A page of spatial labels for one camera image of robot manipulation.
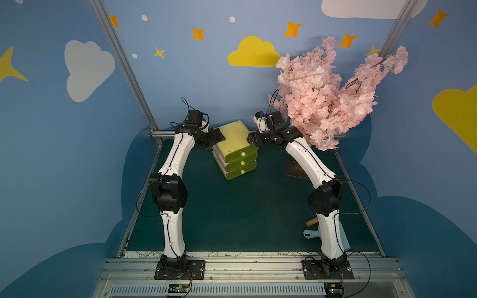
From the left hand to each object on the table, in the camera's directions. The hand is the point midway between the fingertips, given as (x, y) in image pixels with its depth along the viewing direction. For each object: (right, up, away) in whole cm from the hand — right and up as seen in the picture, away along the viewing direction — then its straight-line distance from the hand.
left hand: (219, 138), depth 91 cm
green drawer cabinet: (+9, -8, -2) cm, 12 cm away
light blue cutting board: (+41, -44, -10) cm, 61 cm away
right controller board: (+49, -63, -18) cm, 82 cm away
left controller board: (-13, -61, -20) cm, 66 cm away
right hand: (+19, +1, -2) cm, 19 cm away
